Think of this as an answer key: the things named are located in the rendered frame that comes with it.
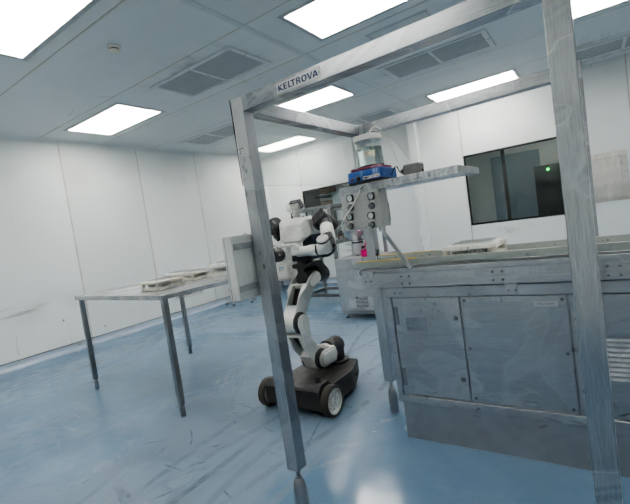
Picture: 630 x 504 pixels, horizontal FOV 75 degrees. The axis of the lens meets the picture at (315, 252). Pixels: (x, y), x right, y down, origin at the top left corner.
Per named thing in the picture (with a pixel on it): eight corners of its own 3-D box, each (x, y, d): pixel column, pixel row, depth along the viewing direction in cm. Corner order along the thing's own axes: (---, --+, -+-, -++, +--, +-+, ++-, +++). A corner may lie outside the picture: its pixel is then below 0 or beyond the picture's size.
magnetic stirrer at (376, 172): (346, 187, 218) (344, 170, 217) (365, 187, 235) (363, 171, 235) (381, 180, 206) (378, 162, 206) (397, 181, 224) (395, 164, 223)
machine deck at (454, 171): (340, 196, 217) (339, 188, 217) (372, 194, 248) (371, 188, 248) (459, 173, 182) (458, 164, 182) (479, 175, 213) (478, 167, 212)
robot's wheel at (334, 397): (333, 420, 263) (340, 388, 273) (339, 421, 261) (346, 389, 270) (316, 412, 250) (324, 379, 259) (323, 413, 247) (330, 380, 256)
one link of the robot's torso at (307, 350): (312, 355, 307) (284, 309, 285) (334, 357, 295) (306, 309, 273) (303, 372, 296) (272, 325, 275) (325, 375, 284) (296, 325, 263)
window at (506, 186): (471, 225, 691) (463, 156, 684) (471, 225, 692) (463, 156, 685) (567, 214, 613) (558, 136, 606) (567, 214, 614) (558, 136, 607)
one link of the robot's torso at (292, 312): (286, 336, 283) (305, 277, 306) (307, 337, 273) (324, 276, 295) (273, 327, 273) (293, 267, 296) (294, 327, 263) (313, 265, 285)
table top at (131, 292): (74, 300, 378) (74, 296, 378) (179, 277, 463) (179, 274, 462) (161, 300, 283) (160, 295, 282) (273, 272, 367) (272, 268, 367)
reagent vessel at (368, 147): (351, 169, 219) (347, 134, 218) (365, 170, 232) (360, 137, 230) (377, 164, 210) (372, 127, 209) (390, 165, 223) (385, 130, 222)
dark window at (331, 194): (309, 243, 880) (302, 191, 873) (310, 243, 881) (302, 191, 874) (364, 236, 805) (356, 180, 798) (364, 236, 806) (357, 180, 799)
